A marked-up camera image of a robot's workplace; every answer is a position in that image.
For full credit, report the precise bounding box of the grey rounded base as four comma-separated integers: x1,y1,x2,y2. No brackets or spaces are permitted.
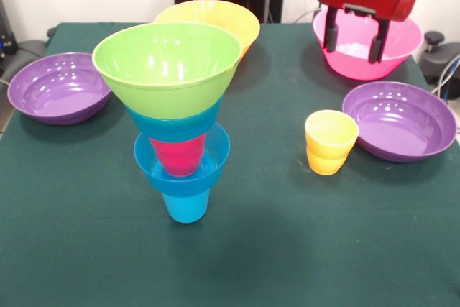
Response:
14,39,50,67

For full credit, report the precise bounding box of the pink plastic bowl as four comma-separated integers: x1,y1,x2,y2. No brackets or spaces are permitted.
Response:
311,7,424,81

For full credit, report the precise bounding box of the blue plastic cup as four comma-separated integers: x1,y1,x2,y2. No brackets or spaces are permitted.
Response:
160,188,210,224

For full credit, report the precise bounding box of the yellow plastic cup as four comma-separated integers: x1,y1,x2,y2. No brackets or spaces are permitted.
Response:
305,109,360,176

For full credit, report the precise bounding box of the black clamp with knob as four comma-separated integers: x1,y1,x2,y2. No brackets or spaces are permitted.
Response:
418,30,460,83

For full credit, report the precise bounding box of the bundle of light cables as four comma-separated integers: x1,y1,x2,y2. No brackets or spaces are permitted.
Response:
431,53,460,101

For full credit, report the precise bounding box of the dark green tablecloth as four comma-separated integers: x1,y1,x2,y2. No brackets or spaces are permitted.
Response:
0,21,460,307

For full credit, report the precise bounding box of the purple plastic bowl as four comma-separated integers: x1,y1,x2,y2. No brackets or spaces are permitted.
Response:
6,52,113,127
341,81,458,163

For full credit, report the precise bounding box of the small blue plastic bowl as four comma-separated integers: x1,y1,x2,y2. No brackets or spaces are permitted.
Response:
133,122,231,196
126,96,222,142

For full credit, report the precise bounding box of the green plastic bowl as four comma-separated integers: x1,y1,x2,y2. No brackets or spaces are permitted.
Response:
91,22,242,121

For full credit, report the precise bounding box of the orange plastic bowl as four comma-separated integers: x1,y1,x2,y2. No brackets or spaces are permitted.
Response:
154,0,261,62

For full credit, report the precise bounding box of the red plastic cup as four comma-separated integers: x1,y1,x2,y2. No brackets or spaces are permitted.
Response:
149,131,208,178

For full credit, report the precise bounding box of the black equipment box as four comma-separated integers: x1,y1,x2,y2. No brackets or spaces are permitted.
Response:
0,0,19,74

